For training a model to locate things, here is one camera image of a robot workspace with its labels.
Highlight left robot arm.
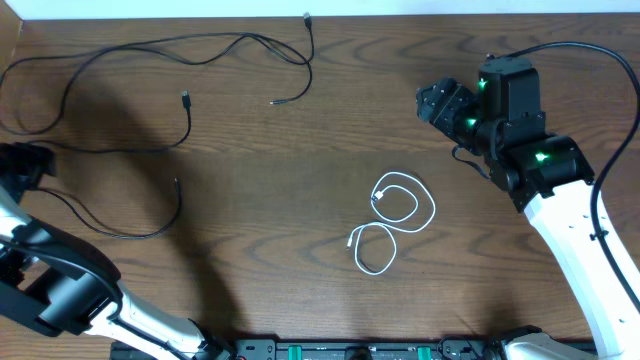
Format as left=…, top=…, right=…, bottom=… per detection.
left=1, top=143, right=236, bottom=359

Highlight long black USB cable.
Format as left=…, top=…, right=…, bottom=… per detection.
left=0, top=12, right=316, bottom=136

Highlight white USB cable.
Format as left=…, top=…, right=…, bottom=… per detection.
left=345, top=171, right=437, bottom=276

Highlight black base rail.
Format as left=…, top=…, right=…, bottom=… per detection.
left=109, top=337, right=596, bottom=360

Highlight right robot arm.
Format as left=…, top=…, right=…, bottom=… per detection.
left=416, top=57, right=639, bottom=359

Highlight short black USB cable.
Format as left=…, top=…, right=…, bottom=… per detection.
left=29, top=90, right=193, bottom=241

